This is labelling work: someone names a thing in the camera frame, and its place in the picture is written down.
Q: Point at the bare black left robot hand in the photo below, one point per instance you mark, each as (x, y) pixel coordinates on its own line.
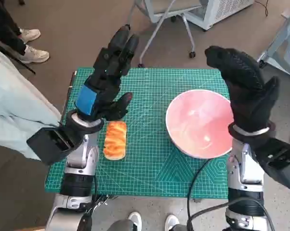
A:
(104, 79)

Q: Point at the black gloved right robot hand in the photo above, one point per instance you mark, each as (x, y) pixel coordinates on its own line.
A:
(246, 96)

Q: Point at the pink bowl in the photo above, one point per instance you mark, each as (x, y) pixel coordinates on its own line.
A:
(198, 120)

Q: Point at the long braided toy bread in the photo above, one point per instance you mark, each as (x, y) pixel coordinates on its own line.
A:
(114, 142)

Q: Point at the white mesh rolling rack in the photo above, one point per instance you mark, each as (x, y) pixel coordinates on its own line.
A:
(287, 48)

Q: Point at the black tripod leg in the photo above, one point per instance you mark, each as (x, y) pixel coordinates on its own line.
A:
(29, 68)

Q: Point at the white vented cabinet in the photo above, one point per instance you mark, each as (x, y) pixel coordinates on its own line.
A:
(227, 9)

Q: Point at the grey office chair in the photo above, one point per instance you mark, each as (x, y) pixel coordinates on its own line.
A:
(159, 7)

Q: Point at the seated person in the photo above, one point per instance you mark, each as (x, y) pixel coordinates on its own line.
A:
(10, 108)

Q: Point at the green cutting mat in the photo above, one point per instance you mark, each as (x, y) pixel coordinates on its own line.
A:
(147, 168)

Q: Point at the standing person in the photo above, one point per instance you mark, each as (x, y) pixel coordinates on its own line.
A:
(3, 24)

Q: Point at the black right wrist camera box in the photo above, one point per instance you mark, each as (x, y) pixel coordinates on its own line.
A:
(280, 163)

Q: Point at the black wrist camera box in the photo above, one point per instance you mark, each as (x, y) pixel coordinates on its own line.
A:
(51, 144)
(280, 163)

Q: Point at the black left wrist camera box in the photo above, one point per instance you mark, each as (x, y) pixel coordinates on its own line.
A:
(51, 144)

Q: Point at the black metal table frame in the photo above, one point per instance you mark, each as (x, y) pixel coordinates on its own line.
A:
(101, 202)

